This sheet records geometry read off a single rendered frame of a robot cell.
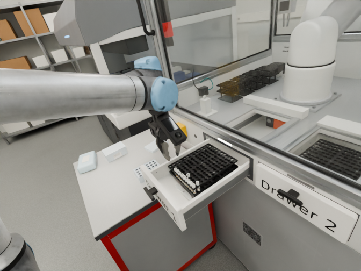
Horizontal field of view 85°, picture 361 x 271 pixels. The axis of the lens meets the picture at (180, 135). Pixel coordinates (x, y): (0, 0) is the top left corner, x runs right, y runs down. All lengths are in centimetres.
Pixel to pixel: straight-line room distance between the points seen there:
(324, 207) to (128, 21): 131
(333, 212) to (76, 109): 65
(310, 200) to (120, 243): 75
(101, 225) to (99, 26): 104
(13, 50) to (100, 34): 354
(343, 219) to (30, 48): 475
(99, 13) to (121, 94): 101
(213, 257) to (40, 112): 142
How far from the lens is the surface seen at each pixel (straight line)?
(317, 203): 70
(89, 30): 135
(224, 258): 158
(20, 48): 479
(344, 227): 71
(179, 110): 106
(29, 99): 34
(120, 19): 140
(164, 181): 86
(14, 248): 60
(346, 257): 82
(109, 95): 38
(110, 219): 93
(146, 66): 60
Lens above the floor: 142
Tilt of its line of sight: 31 degrees down
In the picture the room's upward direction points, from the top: 12 degrees counter-clockwise
